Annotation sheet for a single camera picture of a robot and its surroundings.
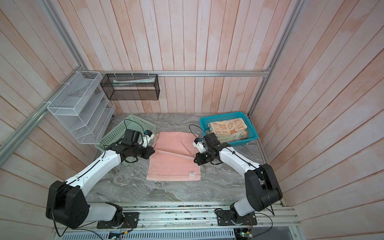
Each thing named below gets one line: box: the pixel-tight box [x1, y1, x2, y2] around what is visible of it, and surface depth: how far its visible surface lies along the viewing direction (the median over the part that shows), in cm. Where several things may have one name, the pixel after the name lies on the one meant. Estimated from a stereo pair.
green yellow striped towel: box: [216, 129, 248, 144], surface depth 103 cm
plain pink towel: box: [146, 131, 201, 181], surface depth 94 cm
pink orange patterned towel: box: [208, 118, 248, 136], surface depth 107 cm
